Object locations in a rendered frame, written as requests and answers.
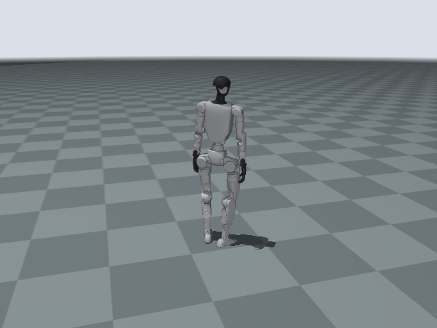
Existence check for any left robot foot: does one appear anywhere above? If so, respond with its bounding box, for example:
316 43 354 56
204 229 213 243

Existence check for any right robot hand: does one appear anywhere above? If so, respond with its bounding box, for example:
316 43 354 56
239 159 246 183

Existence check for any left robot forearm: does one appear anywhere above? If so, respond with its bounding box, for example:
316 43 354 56
193 126 203 155

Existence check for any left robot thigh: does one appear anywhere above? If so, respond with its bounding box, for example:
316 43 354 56
197 153 212 203

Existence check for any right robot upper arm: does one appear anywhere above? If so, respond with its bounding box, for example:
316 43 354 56
231 105 244 141

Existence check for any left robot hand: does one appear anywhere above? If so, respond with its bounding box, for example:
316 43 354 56
193 150 200 172

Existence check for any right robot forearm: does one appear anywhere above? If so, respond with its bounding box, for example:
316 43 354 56
237 132 246 163

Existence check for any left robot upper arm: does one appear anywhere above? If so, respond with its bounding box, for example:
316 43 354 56
196 101 207 134

